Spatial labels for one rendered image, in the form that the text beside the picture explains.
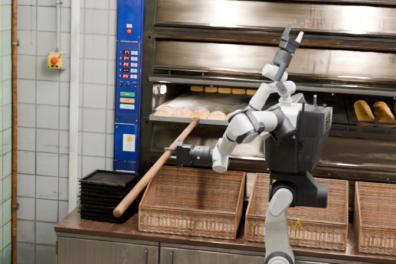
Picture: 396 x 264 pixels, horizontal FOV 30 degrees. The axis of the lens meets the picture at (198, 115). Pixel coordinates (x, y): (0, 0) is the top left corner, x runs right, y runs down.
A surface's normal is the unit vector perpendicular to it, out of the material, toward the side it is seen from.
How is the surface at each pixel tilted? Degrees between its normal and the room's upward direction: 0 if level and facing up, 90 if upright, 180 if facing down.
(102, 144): 90
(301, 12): 70
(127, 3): 90
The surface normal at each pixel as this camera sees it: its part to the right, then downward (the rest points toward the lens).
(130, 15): -0.16, 0.16
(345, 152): -0.14, -0.18
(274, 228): -0.05, 0.55
